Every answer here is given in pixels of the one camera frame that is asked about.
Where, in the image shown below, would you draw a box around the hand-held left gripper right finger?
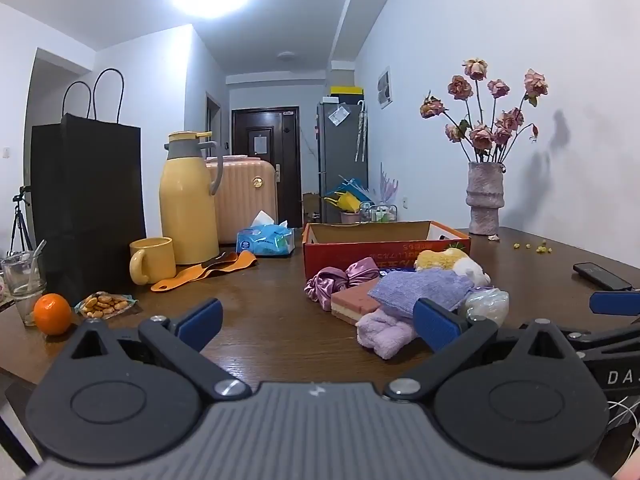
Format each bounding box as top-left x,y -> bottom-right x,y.
382,297 -> 583,402

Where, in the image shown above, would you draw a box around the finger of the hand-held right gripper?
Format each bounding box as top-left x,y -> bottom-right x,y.
560,324 -> 640,358
589,290 -> 640,317

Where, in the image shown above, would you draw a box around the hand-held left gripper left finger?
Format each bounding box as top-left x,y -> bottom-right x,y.
52,297 -> 252,402

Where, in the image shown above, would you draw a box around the lavender knit cloth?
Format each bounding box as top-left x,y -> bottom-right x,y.
367,267 -> 473,318

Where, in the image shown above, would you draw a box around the light purple fluffy towel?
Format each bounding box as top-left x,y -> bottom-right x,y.
356,307 -> 426,360

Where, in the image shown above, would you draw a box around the clear plastic bag item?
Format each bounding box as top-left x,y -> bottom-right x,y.
457,287 -> 510,328

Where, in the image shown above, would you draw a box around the yellow and white plush toy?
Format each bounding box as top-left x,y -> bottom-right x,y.
414,247 -> 492,288

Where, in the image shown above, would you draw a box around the pink layered sponge block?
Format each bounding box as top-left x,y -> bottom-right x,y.
331,287 -> 381,323

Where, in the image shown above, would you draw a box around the red cardboard box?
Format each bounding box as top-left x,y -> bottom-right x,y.
302,220 -> 472,281

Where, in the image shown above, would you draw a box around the purple satin scrunchie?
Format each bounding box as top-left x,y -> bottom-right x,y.
304,256 -> 383,311

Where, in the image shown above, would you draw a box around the blue soft tissue pack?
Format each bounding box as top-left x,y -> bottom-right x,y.
235,211 -> 296,257

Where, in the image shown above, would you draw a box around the black smartphone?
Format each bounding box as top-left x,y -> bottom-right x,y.
572,262 -> 633,292

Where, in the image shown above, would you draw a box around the yellow mug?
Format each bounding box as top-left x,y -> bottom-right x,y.
129,236 -> 177,286

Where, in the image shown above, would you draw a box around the clear snack packet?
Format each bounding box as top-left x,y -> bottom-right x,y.
75,291 -> 138,319

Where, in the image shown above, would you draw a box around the yellow thermos jug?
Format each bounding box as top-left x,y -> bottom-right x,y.
159,131 -> 224,265

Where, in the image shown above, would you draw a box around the pink suitcase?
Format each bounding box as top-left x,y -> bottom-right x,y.
205,156 -> 279,247

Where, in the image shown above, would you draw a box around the pink textured vase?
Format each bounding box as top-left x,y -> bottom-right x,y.
466,161 -> 506,236

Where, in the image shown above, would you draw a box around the orange tangerine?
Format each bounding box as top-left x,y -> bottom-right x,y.
33,293 -> 73,336

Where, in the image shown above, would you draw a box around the purple decorative flowers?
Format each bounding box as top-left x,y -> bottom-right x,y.
378,162 -> 401,206

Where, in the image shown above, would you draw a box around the blue and yellow bag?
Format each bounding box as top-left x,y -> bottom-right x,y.
322,177 -> 373,213

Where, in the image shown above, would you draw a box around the black paper bag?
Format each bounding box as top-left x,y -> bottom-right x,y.
30,67 -> 147,306

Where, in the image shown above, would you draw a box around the glass cup with straw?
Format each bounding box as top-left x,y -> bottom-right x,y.
1,240 -> 48,328

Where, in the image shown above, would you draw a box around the grey refrigerator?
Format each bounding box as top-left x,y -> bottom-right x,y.
316,100 -> 369,223

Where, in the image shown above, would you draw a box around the dried pink roses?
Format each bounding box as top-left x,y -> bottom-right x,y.
419,57 -> 549,165

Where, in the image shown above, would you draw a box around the dark entrance door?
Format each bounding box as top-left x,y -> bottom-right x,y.
231,106 -> 301,228

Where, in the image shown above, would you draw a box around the black tripod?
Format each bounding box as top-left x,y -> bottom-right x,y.
7,185 -> 32,256

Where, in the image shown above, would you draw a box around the hanging folded umbrella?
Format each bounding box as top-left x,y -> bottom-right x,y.
354,101 -> 368,163

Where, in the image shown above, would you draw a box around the yellow box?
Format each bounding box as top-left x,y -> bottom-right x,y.
330,85 -> 365,103

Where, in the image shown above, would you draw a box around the white cables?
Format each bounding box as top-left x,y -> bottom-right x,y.
607,395 -> 640,456

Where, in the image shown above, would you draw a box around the orange and black strap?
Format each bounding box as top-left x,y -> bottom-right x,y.
150,250 -> 258,293

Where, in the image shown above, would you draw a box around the wire basket with bottles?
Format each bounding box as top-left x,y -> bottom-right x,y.
357,202 -> 398,223

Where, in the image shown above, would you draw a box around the wall picture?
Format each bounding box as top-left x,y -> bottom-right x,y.
377,66 -> 392,109

